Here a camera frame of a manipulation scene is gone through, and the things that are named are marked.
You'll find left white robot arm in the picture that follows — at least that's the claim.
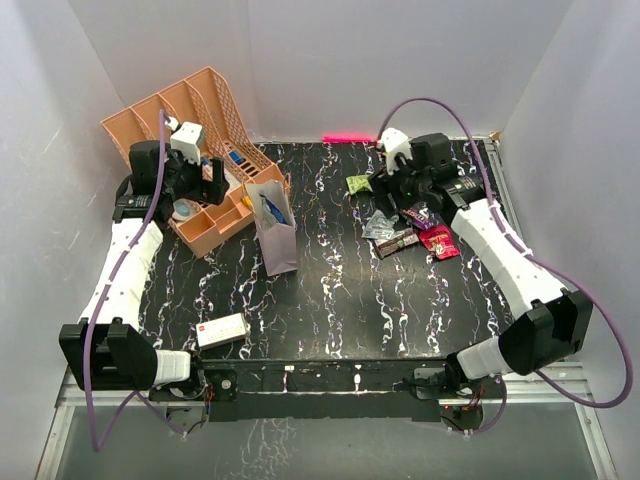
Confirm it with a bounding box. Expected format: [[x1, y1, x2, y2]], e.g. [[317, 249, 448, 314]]
[[59, 140, 229, 399]]

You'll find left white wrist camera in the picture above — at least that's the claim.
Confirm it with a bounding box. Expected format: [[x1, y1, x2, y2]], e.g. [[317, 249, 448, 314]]
[[165, 117, 206, 165]]

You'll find purple candy bar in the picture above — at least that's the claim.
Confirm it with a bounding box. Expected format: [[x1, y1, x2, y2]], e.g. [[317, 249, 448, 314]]
[[399, 208, 434, 231]]

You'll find light blue tape pack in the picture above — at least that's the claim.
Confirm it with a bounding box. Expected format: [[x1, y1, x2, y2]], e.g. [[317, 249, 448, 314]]
[[172, 199, 198, 222]]

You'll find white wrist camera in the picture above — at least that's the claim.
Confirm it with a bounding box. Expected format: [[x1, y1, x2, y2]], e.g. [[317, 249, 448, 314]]
[[165, 117, 206, 165], [376, 127, 412, 175]]

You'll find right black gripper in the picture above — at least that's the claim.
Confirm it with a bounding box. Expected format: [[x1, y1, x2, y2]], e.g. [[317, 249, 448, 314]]
[[368, 150, 430, 219]]

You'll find pink plastic file organizer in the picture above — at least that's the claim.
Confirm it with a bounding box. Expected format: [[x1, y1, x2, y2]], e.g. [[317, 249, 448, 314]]
[[102, 67, 290, 258]]

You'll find lilac paper bag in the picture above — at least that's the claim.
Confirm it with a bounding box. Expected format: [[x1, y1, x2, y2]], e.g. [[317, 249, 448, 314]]
[[244, 179, 298, 276]]

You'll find brown chocolate bar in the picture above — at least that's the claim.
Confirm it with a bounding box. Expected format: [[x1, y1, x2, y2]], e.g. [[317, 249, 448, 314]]
[[374, 228, 419, 259]]

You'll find red candy pouch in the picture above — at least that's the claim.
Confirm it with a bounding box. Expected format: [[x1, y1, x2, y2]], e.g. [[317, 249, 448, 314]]
[[418, 225, 460, 260]]

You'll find blue eraser block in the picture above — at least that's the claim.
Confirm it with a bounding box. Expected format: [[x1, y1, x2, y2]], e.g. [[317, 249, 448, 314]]
[[230, 151, 246, 165]]

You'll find silver foil packet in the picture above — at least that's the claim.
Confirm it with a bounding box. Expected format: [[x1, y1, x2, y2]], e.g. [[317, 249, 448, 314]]
[[362, 210, 399, 240]]

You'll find white red card box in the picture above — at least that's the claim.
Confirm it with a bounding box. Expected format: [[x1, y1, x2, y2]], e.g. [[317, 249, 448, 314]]
[[196, 313, 250, 349]]

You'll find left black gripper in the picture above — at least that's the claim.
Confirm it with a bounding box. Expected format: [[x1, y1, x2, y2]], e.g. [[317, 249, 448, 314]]
[[161, 144, 228, 205]]

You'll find green candy wrapper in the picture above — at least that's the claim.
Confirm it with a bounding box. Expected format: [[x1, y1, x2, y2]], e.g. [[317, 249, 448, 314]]
[[346, 175, 374, 196]]

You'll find blue white snack bag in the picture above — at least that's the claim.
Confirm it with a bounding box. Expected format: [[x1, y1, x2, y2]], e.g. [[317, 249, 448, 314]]
[[260, 195, 288, 229]]

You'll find black front mounting rail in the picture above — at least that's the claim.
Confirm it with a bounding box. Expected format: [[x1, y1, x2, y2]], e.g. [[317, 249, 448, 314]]
[[149, 355, 501, 424]]

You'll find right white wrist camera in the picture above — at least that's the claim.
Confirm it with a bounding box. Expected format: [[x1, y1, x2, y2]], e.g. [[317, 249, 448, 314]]
[[376, 127, 412, 175]]

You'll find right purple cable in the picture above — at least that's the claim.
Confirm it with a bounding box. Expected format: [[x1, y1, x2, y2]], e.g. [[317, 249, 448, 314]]
[[379, 97, 636, 434]]

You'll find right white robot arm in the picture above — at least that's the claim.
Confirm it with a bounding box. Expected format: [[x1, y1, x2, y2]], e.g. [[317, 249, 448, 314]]
[[369, 128, 593, 397]]

